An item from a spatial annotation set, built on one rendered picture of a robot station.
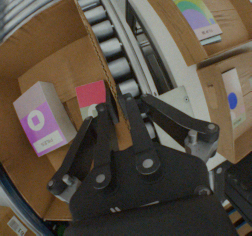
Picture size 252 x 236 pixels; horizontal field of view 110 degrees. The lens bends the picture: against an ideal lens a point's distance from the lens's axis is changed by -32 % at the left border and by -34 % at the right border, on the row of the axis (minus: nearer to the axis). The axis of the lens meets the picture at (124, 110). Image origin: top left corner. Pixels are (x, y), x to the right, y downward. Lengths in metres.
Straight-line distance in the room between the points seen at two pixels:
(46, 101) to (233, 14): 0.69
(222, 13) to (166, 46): 0.30
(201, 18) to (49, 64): 0.45
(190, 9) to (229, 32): 0.19
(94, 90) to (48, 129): 0.14
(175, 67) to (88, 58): 0.23
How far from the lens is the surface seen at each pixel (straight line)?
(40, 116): 0.33
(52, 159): 0.44
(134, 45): 0.37
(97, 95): 0.32
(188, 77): 0.38
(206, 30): 0.41
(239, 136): 0.55
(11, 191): 0.52
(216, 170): 0.53
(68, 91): 0.36
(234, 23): 0.60
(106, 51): 0.36
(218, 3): 0.60
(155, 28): 0.40
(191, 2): 0.45
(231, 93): 0.46
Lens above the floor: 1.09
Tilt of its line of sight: 83 degrees down
